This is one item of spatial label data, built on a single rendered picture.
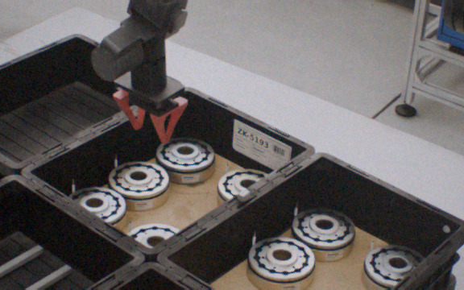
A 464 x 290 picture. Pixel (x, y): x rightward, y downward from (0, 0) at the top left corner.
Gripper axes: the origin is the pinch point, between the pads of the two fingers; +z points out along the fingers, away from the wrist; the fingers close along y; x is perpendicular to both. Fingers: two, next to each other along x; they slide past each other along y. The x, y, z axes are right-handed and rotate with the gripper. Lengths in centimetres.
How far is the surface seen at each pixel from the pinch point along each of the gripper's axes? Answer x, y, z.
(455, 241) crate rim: 13, 51, 4
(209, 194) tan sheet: 5.4, 7.4, 12.4
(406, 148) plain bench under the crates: 61, 14, 29
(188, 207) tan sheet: 0.3, 7.5, 12.1
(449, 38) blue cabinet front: 182, -42, 71
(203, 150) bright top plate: 11.4, 0.8, 9.4
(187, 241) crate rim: -15.2, 22.0, 1.8
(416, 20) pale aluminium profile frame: 179, -54, 67
